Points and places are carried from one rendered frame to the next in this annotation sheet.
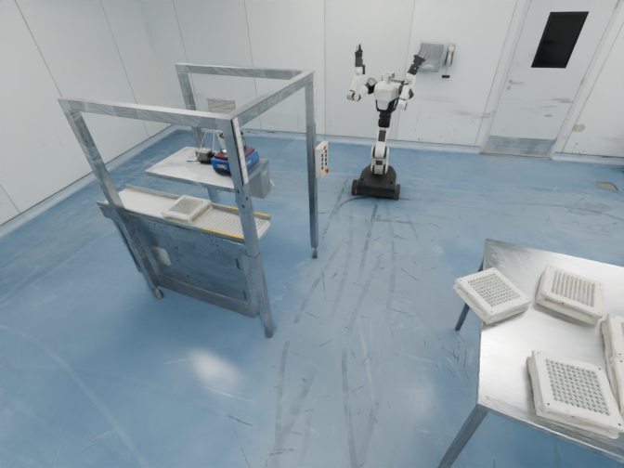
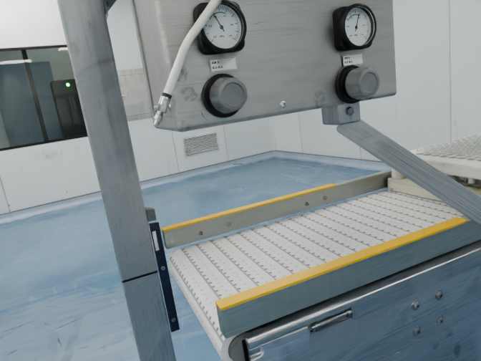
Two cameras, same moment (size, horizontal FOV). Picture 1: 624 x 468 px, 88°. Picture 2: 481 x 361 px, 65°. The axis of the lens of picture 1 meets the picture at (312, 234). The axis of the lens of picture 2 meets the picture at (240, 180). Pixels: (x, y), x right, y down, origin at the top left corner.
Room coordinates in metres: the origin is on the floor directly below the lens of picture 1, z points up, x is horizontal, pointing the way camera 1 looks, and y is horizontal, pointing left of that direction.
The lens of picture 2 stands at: (2.08, 0.08, 1.12)
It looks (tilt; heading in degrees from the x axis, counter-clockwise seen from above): 13 degrees down; 135
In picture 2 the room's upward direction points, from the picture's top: 8 degrees counter-clockwise
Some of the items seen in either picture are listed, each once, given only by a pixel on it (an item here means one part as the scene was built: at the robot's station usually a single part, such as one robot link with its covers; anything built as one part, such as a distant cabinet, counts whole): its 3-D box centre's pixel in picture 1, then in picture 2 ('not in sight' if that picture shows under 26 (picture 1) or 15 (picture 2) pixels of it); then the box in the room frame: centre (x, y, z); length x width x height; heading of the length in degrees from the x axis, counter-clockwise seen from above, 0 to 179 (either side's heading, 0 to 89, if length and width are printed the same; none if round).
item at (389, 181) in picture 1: (378, 174); not in sight; (3.72, -0.89, 0.19); 0.64 x 0.52 x 0.33; 163
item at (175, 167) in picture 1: (208, 167); not in sight; (1.80, 0.61, 1.31); 0.62 x 0.38 x 0.04; 66
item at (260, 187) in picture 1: (251, 178); (260, 4); (1.84, 0.37, 1.20); 0.22 x 0.11 x 0.20; 66
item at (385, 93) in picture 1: (388, 95); not in sight; (3.79, -0.92, 1.14); 0.34 x 0.30 x 0.36; 50
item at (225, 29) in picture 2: not in sight; (220, 27); (1.87, 0.29, 1.17); 0.04 x 0.01 x 0.04; 66
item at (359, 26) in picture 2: not in sight; (355, 27); (1.92, 0.40, 1.16); 0.04 x 0.01 x 0.04; 66
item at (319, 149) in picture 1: (321, 160); not in sight; (2.43, -0.10, 1.03); 0.17 x 0.06 x 0.26; 156
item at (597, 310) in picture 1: (572, 289); not in sight; (1.05, -1.27, 0.94); 0.25 x 0.24 x 0.02; 143
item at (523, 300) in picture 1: (492, 291); not in sight; (1.07, -0.89, 0.94); 0.25 x 0.24 x 0.02; 108
